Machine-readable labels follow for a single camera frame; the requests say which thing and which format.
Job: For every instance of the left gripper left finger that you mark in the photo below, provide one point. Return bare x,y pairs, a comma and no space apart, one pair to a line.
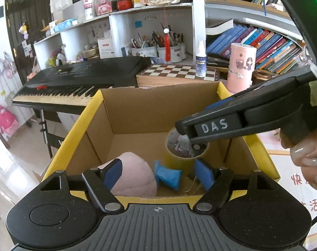
99,183

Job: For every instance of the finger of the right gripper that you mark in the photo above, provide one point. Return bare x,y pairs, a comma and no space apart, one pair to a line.
220,103
207,125

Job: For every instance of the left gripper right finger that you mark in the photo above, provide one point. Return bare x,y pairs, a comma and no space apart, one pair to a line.
216,182

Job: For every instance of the pink plush toy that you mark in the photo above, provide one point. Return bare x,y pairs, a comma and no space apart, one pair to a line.
137,179

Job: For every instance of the yellow tape roll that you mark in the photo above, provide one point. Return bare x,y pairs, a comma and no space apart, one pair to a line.
181,153

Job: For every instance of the person right hand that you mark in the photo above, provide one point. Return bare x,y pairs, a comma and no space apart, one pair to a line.
304,155

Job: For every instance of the pink cylinder container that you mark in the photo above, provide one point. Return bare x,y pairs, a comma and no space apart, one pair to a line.
241,67

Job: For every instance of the white spray bottle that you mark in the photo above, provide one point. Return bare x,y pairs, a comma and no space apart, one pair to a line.
201,60

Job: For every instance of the yellow cardboard box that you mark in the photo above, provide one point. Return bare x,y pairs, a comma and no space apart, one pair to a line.
137,120

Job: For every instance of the row of books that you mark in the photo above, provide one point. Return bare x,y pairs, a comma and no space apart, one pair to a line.
275,53

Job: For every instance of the wooden chess board box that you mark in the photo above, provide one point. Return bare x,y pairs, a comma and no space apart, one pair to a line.
168,75

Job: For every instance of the pink cartoon desk mat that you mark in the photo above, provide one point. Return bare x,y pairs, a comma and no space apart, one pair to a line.
264,151

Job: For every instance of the white pen holder cup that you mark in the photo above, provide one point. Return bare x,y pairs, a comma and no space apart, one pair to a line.
177,53

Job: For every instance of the white shelf unit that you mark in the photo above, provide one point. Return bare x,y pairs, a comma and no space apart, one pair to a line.
123,26

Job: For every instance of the black electronic keyboard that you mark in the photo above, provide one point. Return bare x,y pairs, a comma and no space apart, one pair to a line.
69,88

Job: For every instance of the pink backpack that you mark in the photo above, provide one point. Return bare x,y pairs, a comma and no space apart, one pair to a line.
8,122

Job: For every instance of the red apple figurine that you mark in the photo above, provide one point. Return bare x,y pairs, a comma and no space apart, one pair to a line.
124,5

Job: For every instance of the white lotion bottle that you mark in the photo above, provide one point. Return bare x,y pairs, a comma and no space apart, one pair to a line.
89,8

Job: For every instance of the dark wooden door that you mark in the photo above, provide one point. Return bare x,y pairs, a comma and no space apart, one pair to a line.
25,20

